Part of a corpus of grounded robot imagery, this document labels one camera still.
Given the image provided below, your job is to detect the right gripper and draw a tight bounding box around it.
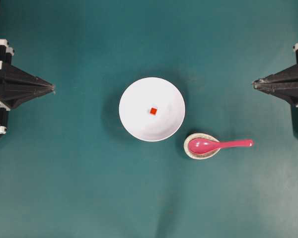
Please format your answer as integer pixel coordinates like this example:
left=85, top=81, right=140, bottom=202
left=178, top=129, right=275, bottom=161
left=253, top=43, right=298, bottom=108

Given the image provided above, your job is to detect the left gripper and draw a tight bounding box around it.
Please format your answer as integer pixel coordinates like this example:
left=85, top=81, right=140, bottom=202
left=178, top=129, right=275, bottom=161
left=0, top=39, right=54, bottom=134

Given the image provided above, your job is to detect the pink plastic spoon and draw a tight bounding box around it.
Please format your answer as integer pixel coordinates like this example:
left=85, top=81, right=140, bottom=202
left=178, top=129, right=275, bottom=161
left=189, top=138, right=254, bottom=154

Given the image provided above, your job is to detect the small red block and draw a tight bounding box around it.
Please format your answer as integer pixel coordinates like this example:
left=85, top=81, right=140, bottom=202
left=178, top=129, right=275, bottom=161
left=149, top=108, right=157, bottom=115

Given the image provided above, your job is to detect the white bowl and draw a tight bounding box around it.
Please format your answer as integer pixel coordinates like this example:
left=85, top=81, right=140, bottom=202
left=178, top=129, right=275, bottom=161
left=119, top=77, right=186, bottom=142

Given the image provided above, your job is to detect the small crackle-glaze dish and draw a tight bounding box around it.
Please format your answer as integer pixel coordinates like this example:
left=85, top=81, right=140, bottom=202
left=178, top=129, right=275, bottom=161
left=183, top=133, right=220, bottom=160

